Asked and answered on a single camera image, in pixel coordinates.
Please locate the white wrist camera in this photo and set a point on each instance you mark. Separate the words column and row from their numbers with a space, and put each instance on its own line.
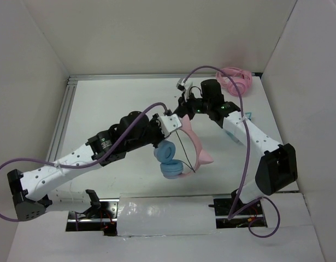
column 185, row 87
column 169, row 124

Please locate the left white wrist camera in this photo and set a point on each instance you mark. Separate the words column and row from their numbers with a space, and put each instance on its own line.
column 169, row 124

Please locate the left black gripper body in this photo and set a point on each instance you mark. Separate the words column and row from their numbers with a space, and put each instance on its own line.
column 153, row 133

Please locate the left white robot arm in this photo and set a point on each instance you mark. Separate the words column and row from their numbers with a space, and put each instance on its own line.
column 30, row 189

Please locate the white taped cover sheet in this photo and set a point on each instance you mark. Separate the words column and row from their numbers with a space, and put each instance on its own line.
column 165, row 216

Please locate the teal cat-ear headphones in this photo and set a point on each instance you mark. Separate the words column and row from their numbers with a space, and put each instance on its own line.
column 234, row 126

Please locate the pink blue cat-ear headphones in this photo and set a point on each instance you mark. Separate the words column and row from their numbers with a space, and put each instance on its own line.
column 184, row 155

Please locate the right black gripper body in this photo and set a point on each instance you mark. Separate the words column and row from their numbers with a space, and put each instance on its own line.
column 193, row 105

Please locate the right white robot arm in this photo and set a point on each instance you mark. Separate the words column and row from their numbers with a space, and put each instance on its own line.
column 277, row 166

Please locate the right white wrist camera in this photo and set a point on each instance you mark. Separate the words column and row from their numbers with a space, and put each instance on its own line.
column 185, row 87

